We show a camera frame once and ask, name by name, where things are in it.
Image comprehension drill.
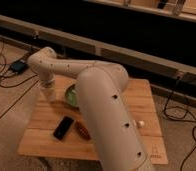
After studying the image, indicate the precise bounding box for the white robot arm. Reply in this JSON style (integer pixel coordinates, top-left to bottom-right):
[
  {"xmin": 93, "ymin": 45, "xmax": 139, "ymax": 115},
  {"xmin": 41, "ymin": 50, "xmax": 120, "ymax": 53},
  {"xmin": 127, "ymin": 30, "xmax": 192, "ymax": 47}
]
[{"xmin": 28, "ymin": 47, "xmax": 155, "ymax": 171}]

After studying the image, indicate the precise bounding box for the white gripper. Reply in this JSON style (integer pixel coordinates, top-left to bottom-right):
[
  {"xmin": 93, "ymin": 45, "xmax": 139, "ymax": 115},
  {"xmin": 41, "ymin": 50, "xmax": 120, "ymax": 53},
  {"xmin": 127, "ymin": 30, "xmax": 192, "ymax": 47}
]
[{"xmin": 40, "ymin": 81, "xmax": 56, "ymax": 101}]

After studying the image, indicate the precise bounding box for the black floor cable right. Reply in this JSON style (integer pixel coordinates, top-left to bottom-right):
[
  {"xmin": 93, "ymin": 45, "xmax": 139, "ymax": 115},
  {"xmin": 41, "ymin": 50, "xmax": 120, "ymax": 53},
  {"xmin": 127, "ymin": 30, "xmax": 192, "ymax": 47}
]
[{"xmin": 162, "ymin": 74, "xmax": 196, "ymax": 171}]

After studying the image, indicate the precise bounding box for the green ceramic bowl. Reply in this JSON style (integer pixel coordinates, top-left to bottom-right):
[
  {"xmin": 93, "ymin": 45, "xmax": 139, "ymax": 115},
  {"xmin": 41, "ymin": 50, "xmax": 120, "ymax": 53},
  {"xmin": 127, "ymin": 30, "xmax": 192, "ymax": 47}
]
[{"xmin": 65, "ymin": 84, "xmax": 78, "ymax": 108}]

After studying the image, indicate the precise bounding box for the white small box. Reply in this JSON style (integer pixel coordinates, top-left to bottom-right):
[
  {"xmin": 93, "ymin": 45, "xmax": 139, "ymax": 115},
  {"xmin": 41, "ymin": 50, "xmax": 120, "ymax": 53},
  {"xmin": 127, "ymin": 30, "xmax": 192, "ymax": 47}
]
[{"xmin": 134, "ymin": 121, "xmax": 145, "ymax": 128}]

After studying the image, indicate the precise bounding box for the black floor cable left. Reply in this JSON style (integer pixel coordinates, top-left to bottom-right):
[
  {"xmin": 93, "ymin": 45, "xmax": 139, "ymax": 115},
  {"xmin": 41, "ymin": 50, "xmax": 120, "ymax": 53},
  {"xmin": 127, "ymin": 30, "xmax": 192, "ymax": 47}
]
[{"xmin": 0, "ymin": 39, "xmax": 42, "ymax": 128}]

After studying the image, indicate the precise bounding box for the black floor cable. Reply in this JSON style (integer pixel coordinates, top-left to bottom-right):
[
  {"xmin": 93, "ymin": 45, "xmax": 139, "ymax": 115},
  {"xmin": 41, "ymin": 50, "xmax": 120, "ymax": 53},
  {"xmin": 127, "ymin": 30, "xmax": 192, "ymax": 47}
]
[
  {"xmin": 162, "ymin": 74, "xmax": 196, "ymax": 171},
  {"xmin": 0, "ymin": 39, "xmax": 42, "ymax": 128}
]

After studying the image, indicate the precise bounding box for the wooden table board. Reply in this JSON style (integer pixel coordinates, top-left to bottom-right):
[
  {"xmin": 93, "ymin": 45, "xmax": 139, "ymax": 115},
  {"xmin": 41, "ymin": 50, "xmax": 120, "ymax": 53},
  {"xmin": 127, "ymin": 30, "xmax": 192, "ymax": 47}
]
[{"xmin": 18, "ymin": 76, "xmax": 168, "ymax": 164}]

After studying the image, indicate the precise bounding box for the black smartphone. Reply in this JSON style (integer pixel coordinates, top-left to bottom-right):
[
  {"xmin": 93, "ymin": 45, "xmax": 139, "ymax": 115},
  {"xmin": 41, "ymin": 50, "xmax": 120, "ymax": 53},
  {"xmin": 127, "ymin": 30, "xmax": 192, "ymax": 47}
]
[{"xmin": 53, "ymin": 116, "xmax": 74, "ymax": 140}]

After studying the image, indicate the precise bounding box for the black power adapter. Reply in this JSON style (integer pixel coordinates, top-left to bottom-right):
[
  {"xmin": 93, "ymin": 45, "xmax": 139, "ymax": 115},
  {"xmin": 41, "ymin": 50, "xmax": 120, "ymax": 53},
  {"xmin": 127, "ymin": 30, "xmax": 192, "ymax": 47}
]
[{"xmin": 9, "ymin": 61, "xmax": 28, "ymax": 74}]

